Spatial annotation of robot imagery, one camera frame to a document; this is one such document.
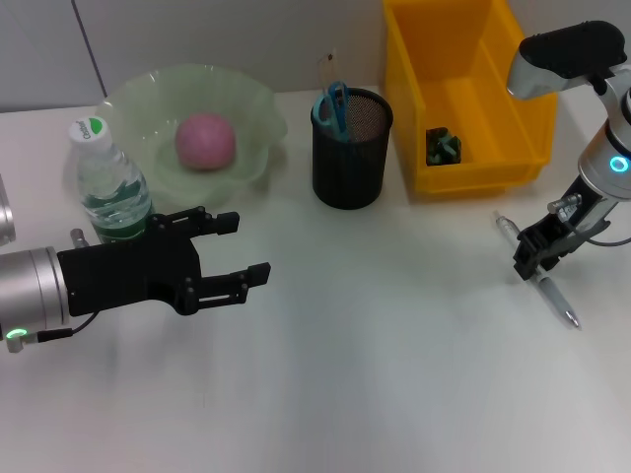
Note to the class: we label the light green wavy fruit plate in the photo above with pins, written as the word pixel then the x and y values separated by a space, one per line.
pixel 222 98

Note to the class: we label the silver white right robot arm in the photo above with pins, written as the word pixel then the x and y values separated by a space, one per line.
pixel 606 157

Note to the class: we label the silver grey pen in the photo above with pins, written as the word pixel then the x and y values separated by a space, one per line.
pixel 557 300

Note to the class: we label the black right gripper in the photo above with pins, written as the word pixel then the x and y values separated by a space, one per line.
pixel 577 226

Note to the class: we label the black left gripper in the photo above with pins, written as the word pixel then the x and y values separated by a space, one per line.
pixel 123 273

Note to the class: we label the yellow plastic storage bin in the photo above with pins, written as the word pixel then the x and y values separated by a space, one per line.
pixel 493 167

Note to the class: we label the green plastic wrapper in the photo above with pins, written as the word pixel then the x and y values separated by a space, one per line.
pixel 441 148

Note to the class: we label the black mesh pen cup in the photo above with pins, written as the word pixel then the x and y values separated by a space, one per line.
pixel 345 182

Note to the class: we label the pink peach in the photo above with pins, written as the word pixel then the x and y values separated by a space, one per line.
pixel 206 142

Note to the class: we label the clear plastic ruler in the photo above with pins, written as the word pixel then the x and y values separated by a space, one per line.
pixel 328 69

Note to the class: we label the blue and teal scissors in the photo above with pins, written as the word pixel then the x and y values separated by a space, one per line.
pixel 341 129

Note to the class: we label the clear water bottle green label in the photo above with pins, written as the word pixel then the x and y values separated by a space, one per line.
pixel 113 192

